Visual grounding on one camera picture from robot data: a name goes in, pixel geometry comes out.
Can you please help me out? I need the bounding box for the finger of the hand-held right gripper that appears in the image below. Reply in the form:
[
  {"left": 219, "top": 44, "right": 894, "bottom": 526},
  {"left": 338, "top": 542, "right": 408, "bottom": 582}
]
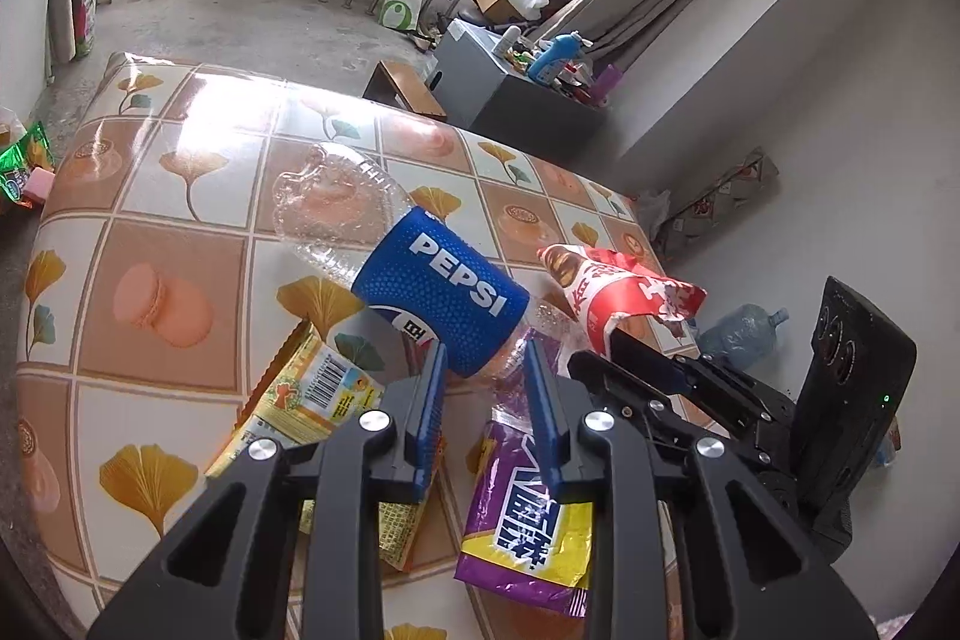
[
  {"left": 611, "top": 334, "right": 792, "bottom": 438},
  {"left": 568, "top": 351, "right": 758, "bottom": 468}
]

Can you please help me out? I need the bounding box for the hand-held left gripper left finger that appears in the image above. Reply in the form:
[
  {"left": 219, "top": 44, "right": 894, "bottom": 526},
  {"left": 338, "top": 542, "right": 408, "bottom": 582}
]
[{"left": 86, "top": 341, "right": 449, "bottom": 640}]

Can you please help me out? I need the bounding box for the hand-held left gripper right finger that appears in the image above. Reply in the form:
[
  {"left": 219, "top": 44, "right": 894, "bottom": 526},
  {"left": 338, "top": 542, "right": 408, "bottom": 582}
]
[{"left": 525, "top": 340, "right": 878, "bottom": 640}]

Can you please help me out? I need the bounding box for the red snack bag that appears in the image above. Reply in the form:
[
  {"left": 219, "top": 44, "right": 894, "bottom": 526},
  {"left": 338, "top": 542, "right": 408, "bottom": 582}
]
[{"left": 538, "top": 242, "right": 707, "bottom": 356}]

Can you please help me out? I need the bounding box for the clear cola bottle blue label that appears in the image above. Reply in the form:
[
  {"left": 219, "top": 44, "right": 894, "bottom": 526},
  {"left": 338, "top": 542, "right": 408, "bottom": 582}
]
[{"left": 271, "top": 143, "right": 593, "bottom": 378}]

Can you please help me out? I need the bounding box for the purple snack bag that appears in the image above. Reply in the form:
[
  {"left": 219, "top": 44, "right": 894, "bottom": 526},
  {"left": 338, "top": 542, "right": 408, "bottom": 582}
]
[{"left": 455, "top": 325, "right": 595, "bottom": 618}]

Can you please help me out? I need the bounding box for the yellow green snack packet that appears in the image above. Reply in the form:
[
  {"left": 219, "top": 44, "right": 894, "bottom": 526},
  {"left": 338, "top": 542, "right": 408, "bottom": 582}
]
[{"left": 204, "top": 321, "right": 443, "bottom": 573}]

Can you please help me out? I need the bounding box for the blue water jug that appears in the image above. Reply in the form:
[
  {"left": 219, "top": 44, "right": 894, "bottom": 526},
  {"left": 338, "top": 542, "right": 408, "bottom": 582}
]
[{"left": 694, "top": 304, "right": 790, "bottom": 371}]

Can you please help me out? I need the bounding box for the folded patterned mat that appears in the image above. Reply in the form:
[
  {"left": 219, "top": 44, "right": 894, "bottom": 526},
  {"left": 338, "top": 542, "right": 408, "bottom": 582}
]
[{"left": 652, "top": 149, "right": 781, "bottom": 259}]

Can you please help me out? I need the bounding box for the grey cabinet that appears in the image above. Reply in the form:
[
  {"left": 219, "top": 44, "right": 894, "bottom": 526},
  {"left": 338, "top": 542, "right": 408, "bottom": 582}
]
[{"left": 433, "top": 19, "right": 608, "bottom": 142}]

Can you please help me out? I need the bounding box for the brown wooden box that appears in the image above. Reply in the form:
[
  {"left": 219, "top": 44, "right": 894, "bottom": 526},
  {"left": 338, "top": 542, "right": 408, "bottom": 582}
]
[{"left": 364, "top": 59, "right": 449, "bottom": 120}]

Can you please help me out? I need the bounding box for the pile of small toiletries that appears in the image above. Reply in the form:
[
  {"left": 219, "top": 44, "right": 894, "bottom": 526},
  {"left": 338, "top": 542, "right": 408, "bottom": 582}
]
[{"left": 499, "top": 25, "right": 627, "bottom": 109}]

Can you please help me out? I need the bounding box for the blue detergent bottle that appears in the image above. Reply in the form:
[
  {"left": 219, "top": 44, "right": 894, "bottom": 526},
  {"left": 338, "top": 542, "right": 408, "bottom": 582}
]
[{"left": 527, "top": 32, "right": 582, "bottom": 82}]

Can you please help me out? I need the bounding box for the white green paper bag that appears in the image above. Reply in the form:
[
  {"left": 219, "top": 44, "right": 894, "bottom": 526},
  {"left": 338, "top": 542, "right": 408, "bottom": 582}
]
[{"left": 379, "top": 0, "right": 421, "bottom": 32}]

